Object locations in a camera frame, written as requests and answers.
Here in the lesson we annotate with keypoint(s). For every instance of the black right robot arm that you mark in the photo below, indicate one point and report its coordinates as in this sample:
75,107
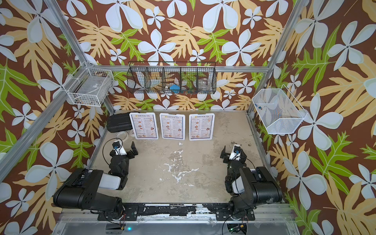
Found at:
249,187

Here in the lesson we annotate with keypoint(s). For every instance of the white menu holder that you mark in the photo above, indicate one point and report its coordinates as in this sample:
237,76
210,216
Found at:
172,126
144,125
201,127

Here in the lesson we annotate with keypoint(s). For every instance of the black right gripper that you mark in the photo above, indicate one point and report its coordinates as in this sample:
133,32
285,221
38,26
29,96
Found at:
226,159

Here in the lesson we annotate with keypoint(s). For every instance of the white mesh basket right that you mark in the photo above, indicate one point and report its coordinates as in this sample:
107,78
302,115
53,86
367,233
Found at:
279,110

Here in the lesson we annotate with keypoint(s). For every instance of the black plastic case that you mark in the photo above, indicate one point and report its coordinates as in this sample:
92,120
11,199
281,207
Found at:
119,122

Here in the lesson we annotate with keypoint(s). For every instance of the black wire basket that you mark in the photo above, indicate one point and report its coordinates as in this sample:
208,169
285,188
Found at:
192,77

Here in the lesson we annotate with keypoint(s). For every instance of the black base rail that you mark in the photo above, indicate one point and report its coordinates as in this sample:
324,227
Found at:
213,211

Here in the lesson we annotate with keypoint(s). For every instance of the white wire basket left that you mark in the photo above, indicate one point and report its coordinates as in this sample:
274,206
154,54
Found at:
89,85

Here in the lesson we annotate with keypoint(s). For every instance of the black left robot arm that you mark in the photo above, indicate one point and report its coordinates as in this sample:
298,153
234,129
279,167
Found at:
80,190

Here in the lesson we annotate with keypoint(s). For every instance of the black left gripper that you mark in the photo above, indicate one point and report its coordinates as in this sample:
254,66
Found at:
131,155

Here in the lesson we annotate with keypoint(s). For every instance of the blue object in basket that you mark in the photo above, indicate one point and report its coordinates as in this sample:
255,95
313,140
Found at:
175,89

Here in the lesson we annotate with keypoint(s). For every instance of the dim sum menu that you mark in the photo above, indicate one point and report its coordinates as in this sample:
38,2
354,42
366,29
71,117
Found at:
144,125
172,126
201,127

